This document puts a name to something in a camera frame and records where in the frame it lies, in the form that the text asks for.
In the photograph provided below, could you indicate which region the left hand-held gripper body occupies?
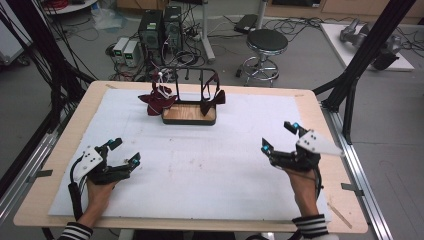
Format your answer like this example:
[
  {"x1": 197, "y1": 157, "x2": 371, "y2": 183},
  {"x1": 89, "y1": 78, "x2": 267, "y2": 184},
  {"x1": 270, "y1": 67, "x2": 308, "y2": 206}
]
[{"x1": 70, "y1": 145, "x2": 133, "y2": 186}]

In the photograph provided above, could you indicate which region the white foam mat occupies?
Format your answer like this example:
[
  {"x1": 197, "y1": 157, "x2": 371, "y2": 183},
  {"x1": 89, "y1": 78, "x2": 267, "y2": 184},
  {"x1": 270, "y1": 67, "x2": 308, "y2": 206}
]
[{"x1": 47, "y1": 87, "x2": 333, "y2": 224}]

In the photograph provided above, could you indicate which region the black flat box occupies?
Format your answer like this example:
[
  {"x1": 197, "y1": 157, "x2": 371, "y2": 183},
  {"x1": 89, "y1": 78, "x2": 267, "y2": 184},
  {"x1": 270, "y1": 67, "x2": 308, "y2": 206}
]
[{"x1": 233, "y1": 13, "x2": 260, "y2": 35}]

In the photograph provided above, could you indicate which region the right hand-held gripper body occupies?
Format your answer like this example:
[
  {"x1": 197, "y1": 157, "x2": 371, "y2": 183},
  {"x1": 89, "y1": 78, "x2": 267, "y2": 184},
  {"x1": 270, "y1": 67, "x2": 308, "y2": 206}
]
[{"x1": 268, "y1": 129, "x2": 345, "y2": 174}]

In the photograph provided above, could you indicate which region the black round stool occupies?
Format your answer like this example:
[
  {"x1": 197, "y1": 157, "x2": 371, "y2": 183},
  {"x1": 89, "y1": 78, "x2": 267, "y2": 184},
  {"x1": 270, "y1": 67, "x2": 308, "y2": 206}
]
[{"x1": 235, "y1": 28, "x2": 290, "y2": 88}]

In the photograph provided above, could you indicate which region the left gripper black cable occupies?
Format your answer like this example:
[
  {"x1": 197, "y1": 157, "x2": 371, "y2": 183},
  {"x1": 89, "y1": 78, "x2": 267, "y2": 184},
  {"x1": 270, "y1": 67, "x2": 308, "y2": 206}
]
[{"x1": 67, "y1": 155, "x2": 88, "y2": 222}]

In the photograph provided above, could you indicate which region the white desk leg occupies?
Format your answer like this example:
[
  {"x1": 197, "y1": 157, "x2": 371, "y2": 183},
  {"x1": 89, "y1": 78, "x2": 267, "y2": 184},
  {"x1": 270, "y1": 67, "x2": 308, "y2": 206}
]
[{"x1": 199, "y1": 0, "x2": 217, "y2": 65}]

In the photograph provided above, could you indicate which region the white floor board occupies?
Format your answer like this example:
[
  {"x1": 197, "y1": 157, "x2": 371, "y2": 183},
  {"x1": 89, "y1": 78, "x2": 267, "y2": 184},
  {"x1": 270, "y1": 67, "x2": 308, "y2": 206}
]
[{"x1": 319, "y1": 22, "x2": 416, "y2": 72}]

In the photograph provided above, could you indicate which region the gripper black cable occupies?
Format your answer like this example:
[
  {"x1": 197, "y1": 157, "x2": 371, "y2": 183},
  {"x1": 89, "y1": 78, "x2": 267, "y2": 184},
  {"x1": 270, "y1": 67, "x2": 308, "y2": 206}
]
[
  {"x1": 67, "y1": 155, "x2": 88, "y2": 222},
  {"x1": 313, "y1": 166, "x2": 325, "y2": 203}
]

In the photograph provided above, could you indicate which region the black computer tower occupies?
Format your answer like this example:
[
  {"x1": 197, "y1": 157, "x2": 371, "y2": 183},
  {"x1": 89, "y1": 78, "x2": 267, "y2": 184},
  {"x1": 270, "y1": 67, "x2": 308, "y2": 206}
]
[
  {"x1": 137, "y1": 9, "x2": 165, "y2": 67},
  {"x1": 162, "y1": 5, "x2": 184, "y2": 54}
]

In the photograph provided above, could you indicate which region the clear plastic bag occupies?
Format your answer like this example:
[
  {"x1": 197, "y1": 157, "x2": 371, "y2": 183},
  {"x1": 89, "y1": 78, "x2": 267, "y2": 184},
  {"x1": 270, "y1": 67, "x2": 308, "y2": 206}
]
[{"x1": 90, "y1": 5, "x2": 129, "y2": 34}]

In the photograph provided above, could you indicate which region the brown bow tie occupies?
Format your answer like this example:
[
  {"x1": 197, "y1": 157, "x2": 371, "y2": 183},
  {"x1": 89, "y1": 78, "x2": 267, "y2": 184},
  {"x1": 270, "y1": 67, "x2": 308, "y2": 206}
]
[{"x1": 199, "y1": 73, "x2": 227, "y2": 117}]

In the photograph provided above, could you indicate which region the black frame post with cables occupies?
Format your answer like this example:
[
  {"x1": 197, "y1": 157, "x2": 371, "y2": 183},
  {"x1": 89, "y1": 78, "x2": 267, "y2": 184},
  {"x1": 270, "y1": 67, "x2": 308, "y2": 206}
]
[{"x1": 0, "y1": 0, "x2": 96, "y2": 134}]

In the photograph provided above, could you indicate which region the person's left hand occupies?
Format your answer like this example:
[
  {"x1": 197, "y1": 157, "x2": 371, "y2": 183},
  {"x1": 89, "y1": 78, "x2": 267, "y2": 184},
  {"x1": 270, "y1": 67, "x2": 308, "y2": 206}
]
[{"x1": 77, "y1": 179, "x2": 118, "y2": 229}]

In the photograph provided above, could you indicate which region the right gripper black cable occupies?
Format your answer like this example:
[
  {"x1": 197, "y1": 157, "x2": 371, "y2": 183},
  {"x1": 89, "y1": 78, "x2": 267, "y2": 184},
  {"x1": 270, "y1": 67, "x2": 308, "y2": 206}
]
[{"x1": 313, "y1": 166, "x2": 325, "y2": 203}]

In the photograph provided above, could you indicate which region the black rack with wooden base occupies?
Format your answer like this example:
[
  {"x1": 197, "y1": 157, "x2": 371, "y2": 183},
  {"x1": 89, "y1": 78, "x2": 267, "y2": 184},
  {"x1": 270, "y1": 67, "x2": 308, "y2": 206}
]
[{"x1": 160, "y1": 66, "x2": 220, "y2": 127}]

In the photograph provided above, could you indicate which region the aluminium rail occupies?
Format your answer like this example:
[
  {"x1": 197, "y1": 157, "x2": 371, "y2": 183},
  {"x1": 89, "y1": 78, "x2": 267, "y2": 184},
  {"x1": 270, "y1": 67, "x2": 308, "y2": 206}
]
[
  {"x1": 0, "y1": 129, "x2": 61, "y2": 225},
  {"x1": 321, "y1": 99, "x2": 395, "y2": 240}
]

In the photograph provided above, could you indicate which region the thin wooden stick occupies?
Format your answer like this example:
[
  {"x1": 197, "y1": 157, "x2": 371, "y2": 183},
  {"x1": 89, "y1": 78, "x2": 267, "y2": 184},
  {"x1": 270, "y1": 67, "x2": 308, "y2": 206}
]
[{"x1": 327, "y1": 201, "x2": 353, "y2": 230}]

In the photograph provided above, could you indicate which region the person's right hand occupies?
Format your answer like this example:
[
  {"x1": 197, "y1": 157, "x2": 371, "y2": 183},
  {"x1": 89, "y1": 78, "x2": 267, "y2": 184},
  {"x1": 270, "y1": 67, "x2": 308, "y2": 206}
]
[{"x1": 283, "y1": 166, "x2": 322, "y2": 220}]

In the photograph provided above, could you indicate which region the dark red striped bow tie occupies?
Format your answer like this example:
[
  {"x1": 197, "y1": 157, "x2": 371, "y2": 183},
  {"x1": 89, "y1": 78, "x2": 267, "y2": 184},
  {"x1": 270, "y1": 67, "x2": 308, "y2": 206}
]
[{"x1": 137, "y1": 69, "x2": 179, "y2": 117}]

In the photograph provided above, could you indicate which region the white power supply box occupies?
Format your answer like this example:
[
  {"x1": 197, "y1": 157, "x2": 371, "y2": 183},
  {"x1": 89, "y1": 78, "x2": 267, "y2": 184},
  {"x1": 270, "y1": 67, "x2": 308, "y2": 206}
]
[
  {"x1": 123, "y1": 39, "x2": 140, "y2": 68},
  {"x1": 111, "y1": 36, "x2": 130, "y2": 65}
]

